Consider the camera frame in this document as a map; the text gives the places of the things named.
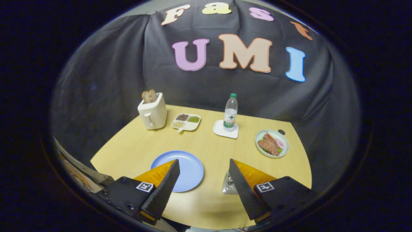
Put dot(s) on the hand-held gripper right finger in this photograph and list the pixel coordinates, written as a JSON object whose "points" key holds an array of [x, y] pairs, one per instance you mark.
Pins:
{"points": [[244, 193]]}

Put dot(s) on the clear water bottle green cap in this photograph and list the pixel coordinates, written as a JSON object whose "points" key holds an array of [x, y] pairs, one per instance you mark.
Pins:
{"points": [[230, 116]]}

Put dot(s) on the white square coaster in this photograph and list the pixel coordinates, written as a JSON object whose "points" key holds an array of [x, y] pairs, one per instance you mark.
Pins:
{"points": [[219, 131]]}

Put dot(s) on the white chair frame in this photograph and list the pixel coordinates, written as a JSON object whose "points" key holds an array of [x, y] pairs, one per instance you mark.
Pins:
{"points": [[87, 174]]}

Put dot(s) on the toast slice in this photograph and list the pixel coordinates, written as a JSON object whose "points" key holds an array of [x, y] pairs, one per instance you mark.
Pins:
{"points": [[153, 95], [145, 97]]}

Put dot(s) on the blue round plate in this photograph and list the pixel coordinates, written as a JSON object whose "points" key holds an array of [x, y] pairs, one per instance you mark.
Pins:
{"points": [[190, 170]]}

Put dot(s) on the white divided bean tray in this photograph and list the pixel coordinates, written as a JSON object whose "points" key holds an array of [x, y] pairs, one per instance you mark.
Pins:
{"points": [[190, 126]]}

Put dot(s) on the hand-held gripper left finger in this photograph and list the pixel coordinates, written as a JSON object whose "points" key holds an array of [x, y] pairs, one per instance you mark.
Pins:
{"points": [[164, 188]]}

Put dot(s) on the pale green plate with meat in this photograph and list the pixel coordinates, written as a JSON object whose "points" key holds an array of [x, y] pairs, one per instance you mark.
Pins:
{"points": [[272, 145]]}

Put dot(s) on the cream toaster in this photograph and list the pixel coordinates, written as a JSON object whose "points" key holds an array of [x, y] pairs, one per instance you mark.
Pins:
{"points": [[154, 114]]}

